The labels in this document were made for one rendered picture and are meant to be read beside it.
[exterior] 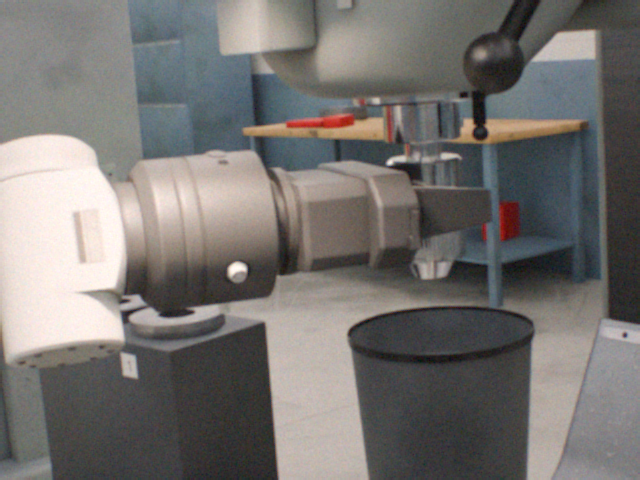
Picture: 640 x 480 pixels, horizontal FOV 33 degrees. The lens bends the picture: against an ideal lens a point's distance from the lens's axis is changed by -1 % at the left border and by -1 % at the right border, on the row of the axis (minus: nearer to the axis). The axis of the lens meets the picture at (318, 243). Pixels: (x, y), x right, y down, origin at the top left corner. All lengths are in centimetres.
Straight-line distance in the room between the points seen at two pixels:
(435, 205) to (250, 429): 45
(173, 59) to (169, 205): 742
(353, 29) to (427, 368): 200
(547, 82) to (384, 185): 555
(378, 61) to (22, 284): 22
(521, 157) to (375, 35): 576
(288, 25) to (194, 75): 732
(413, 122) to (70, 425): 58
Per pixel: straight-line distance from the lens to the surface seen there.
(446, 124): 66
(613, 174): 105
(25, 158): 61
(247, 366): 102
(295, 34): 59
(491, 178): 541
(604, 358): 107
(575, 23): 73
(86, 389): 107
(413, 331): 297
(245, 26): 59
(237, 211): 60
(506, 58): 52
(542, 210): 627
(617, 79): 103
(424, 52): 58
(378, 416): 266
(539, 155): 623
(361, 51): 58
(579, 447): 107
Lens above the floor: 134
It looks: 10 degrees down
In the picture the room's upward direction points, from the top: 4 degrees counter-clockwise
